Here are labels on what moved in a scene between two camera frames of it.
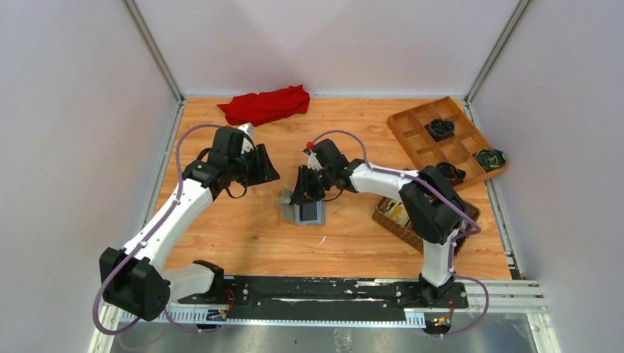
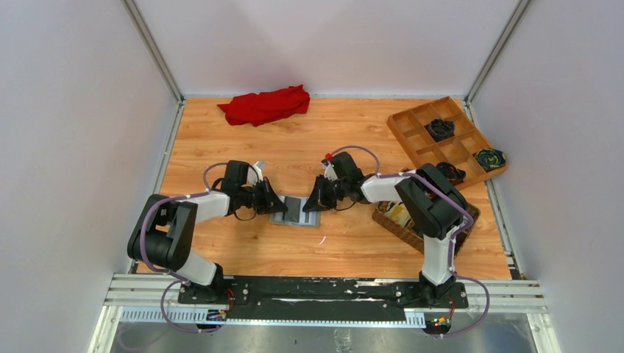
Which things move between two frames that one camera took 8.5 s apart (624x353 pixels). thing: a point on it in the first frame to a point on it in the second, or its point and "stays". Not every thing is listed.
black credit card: [309, 212] to [293, 205]
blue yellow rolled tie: [490, 159] stays
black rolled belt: [441, 129] stays
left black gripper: [256, 165] to [263, 197]
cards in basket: [396, 210] stays
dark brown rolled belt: [455, 176] stays
